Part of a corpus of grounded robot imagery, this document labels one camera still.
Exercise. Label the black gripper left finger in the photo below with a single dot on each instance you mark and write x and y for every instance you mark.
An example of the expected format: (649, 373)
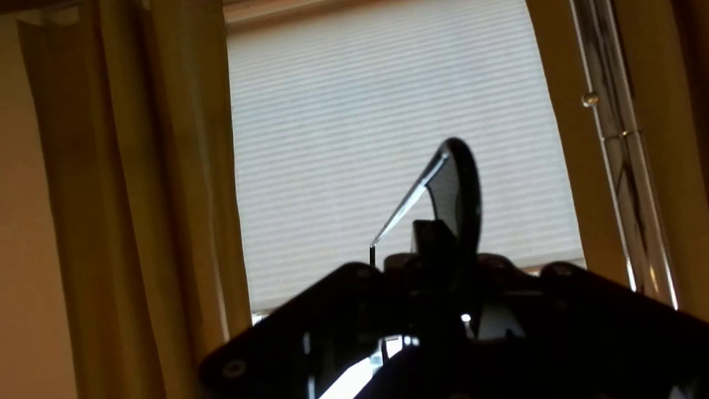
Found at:
(428, 239)

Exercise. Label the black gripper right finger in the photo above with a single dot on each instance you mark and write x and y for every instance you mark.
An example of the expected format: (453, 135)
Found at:
(462, 246)

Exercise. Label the black coat hanger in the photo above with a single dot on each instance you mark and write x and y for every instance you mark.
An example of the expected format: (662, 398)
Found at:
(454, 185)

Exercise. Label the white window blind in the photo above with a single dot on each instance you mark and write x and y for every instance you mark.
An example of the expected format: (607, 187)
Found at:
(356, 146)

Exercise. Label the chrome clothes rack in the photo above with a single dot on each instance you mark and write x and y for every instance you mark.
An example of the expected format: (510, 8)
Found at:
(623, 162)

